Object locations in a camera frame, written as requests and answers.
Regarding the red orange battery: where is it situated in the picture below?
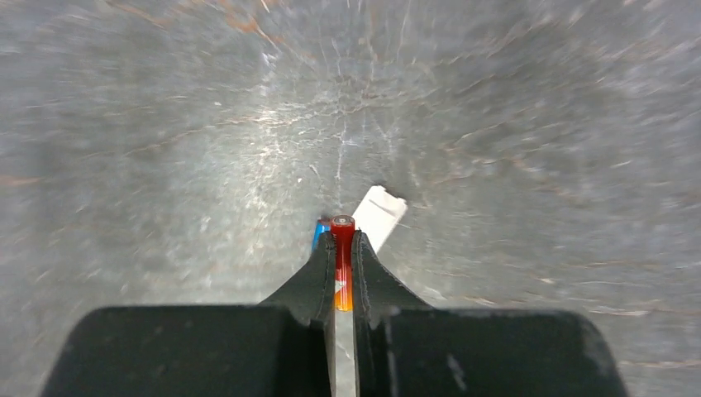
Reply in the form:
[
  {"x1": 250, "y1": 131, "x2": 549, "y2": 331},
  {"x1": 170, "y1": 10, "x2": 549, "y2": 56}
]
[{"x1": 330, "y1": 215, "x2": 355, "y2": 312}]

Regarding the white battery cover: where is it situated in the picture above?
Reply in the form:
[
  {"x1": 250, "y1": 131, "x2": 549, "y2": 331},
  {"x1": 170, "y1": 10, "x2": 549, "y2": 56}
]
[{"x1": 352, "y1": 185, "x2": 408, "y2": 253}]

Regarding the blue battery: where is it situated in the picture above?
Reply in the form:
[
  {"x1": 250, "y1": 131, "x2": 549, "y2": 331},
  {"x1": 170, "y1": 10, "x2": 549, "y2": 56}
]
[{"x1": 311, "y1": 218, "x2": 331, "y2": 251}]

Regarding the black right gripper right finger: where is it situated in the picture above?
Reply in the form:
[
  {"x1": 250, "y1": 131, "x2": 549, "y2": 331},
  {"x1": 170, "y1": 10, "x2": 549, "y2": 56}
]
[{"x1": 351, "y1": 230, "x2": 432, "y2": 328}]

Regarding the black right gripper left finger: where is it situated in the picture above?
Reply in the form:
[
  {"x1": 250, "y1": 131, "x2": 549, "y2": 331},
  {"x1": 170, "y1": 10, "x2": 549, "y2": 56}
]
[{"x1": 260, "y1": 232, "x2": 336, "y2": 327}]

